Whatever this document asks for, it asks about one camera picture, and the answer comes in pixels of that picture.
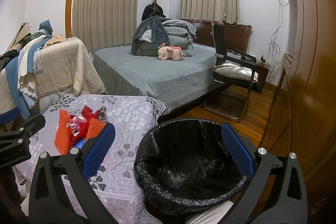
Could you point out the dark wooden nightstand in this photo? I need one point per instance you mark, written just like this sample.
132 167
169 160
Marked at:
262 70

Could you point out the red sock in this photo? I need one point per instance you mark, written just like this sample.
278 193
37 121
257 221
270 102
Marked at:
88 114

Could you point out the black lined trash bin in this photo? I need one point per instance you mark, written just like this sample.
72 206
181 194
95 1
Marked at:
183 167

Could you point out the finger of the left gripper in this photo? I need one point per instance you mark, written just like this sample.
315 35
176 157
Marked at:
10 115

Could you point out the orange mesh net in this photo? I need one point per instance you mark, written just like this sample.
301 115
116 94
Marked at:
64 134

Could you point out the beige quilt on rack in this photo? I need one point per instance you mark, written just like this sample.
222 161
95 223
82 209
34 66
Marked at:
67 65

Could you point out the silver chair cushion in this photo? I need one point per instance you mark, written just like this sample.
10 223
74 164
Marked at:
234 71

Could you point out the pink plush pig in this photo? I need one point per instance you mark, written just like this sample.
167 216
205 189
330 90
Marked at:
170 53

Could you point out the black cantilever chair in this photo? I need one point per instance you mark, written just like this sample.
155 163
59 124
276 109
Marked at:
223 103

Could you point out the folded grey blanket stack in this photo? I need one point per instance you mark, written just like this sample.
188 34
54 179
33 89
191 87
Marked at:
158 31

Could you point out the wooden wardrobe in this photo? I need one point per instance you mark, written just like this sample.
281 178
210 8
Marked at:
302 117

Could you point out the grey sock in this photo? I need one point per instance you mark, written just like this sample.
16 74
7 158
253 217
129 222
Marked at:
103 117

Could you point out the grey bed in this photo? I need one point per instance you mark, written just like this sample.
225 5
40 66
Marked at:
175 83

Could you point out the left beige curtain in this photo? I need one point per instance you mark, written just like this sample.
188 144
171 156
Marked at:
104 23

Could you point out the wooden coat stand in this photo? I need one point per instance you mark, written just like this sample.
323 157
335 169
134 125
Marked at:
152 9

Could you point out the blue plastic bag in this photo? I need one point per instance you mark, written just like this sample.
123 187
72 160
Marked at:
80 143

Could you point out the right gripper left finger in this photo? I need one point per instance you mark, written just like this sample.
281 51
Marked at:
49 201

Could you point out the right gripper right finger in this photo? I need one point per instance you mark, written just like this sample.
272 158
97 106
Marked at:
275 191

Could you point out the dark wooden headboard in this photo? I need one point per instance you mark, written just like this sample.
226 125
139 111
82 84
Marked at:
235 36

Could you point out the grey floral quilt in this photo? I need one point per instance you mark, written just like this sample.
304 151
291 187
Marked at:
114 181

